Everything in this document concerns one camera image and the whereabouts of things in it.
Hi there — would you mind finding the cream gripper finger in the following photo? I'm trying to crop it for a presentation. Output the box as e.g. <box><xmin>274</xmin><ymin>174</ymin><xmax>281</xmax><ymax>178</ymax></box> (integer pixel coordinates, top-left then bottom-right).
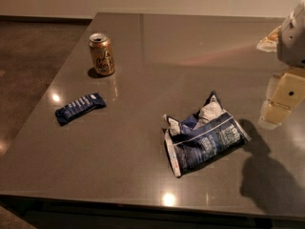
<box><xmin>266</xmin><ymin>74</ymin><xmax>281</xmax><ymax>101</ymax></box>
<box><xmin>258</xmin><ymin>100</ymin><xmax>291</xmax><ymax>130</ymax></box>

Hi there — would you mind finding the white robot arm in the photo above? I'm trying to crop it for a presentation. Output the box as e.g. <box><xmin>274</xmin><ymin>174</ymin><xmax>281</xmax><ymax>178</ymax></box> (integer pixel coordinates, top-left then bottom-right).
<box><xmin>256</xmin><ymin>0</ymin><xmax>305</xmax><ymax>130</ymax></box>

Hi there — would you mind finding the blue chip bag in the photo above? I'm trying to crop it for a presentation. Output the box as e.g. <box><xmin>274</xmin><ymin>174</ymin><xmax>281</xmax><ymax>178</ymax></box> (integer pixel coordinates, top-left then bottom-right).
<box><xmin>164</xmin><ymin>92</ymin><xmax>251</xmax><ymax>177</ymax></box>

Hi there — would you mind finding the gold soda can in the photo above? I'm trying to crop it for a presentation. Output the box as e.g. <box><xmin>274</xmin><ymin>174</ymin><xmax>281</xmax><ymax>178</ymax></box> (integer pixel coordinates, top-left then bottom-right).
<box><xmin>89</xmin><ymin>32</ymin><xmax>115</xmax><ymax>76</ymax></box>

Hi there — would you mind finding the blue snack bar wrapper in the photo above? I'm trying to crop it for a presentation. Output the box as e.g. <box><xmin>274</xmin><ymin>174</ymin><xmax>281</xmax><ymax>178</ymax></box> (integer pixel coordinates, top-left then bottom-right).
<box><xmin>55</xmin><ymin>93</ymin><xmax>106</xmax><ymax>126</ymax></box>

